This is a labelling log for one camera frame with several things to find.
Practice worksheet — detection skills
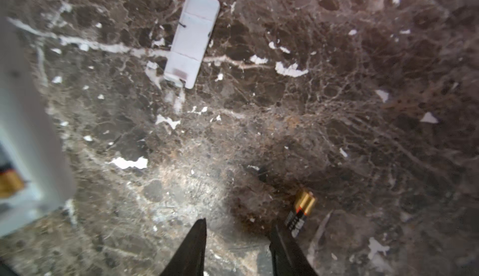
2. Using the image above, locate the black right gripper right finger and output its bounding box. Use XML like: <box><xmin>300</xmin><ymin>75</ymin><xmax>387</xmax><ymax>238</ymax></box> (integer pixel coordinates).
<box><xmin>269</xmin><ymin>223</ymin><xmax>318</xmax><ymax>276</ymax></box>

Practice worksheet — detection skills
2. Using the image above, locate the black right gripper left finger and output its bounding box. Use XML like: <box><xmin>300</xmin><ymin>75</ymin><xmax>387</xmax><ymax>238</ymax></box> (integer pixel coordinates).
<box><xmin>160</xmin><ymin>219</ymin><xmax>207</xmax><ymax>276</ymax></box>

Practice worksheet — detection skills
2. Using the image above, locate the black gold AAA battery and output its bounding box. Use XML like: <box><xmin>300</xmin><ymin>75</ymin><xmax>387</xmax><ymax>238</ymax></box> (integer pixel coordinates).
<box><xmin>284</xmin><ymin>190</ymin><xmax>317</xmax><ymax>238</ymax></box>
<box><xmin>0</xmin><ymin>164</ymin><xmax>26</xmax><ymax>199</ymax></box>

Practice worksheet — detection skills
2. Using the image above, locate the white remote control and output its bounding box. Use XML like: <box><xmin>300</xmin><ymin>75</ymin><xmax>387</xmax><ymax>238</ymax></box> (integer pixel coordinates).
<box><xmin>1</xmin><ymin>15</ymin><xmax>76</xmax><ymax>236</ymax></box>

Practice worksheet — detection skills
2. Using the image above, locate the white battery cover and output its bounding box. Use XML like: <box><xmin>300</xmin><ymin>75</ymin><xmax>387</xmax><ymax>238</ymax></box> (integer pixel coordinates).
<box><xmin>163</xmin><ymin>0</ymin><xmax>220</xmax><ymax>90</ymax></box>

